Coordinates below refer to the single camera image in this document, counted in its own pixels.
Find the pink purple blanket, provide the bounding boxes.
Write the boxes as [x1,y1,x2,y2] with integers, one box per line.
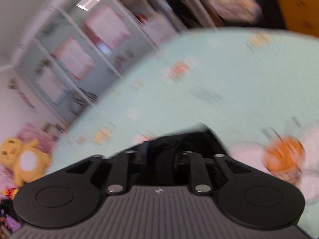
[0,123,65,232]

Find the black pants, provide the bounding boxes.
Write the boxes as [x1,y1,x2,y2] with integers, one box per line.
[130,122,228,187]

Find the yellow plush toy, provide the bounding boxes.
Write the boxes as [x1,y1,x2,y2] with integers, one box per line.
[0,137,51,187]

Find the red plush toy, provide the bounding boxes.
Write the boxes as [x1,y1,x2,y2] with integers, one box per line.
[4,188,19,200]

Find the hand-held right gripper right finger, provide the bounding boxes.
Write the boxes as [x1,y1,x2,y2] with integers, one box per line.
[174,151,253,195]

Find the grey hoops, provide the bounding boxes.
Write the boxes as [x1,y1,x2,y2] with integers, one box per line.
[70,91,97,115]

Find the blue-bordered poster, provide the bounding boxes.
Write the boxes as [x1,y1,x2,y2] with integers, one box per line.
[37,68,69,105]

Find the white sliding-door wardrobe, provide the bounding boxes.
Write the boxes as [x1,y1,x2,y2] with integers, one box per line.
[15,0,182,127]

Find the wall decoration sticker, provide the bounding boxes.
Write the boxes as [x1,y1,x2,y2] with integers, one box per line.
[9,78,36,109]

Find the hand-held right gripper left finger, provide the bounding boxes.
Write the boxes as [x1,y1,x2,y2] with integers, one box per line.
[65,141,150,195]

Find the orange-bordered poster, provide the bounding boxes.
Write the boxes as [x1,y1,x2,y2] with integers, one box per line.
[53,38,95,80]

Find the bee-print light green bedspread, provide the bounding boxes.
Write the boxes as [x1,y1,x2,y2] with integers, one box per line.
[46,27,319,239]

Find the orange wooden cabinet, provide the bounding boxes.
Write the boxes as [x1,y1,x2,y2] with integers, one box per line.
[270,0,319,39]

